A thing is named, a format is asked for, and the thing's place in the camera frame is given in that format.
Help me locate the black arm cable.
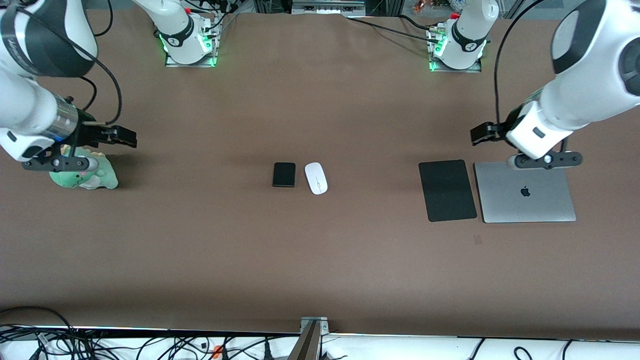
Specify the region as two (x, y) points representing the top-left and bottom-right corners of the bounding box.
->
(493, 0), (547, 128)
(15, 5), (124, 126)

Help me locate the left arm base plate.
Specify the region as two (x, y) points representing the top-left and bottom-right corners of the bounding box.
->
(428, 27), (484, 74)

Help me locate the white lower shelf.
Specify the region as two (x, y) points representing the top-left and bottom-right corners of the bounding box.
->
(0, 326), (640, 360)

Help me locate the grey metal pole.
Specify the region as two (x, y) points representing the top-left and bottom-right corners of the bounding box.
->
(287, 321), (322, 360)

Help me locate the metal table bracket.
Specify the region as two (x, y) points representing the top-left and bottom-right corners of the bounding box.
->
(300, 316), (330, 336)

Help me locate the black mouse pad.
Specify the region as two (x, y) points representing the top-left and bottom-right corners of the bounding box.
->
(418, 159), (478, 223)

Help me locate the short black table cable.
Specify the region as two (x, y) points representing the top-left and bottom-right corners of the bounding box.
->
(398, 14), (433, 30)

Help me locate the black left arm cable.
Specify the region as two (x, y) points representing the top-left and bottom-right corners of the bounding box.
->
(493, 0), (547, 128)

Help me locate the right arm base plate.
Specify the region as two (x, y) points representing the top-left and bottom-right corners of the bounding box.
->
(164, 22), (217, 68)

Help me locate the silver laptop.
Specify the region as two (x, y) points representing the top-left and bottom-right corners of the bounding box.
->
(474, 161), (577, 224)

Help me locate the long black table cable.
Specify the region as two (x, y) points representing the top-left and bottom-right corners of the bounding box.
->
(346, 16), (438, 42)

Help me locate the green dinosaur plush toy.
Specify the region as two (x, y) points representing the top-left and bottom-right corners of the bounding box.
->
(49, 145), (119, 190)

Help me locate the white computer mouse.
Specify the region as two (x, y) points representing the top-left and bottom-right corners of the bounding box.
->
(304, 162), (329, 195)

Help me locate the grey metal box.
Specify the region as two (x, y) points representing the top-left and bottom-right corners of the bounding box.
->
(291, 0), (366, 16)

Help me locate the big black cable loop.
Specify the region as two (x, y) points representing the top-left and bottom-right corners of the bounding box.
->
(0, 306), (77, 360)

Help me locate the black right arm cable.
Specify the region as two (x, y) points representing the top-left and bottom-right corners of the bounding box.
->
(15, 5), (124, 126)

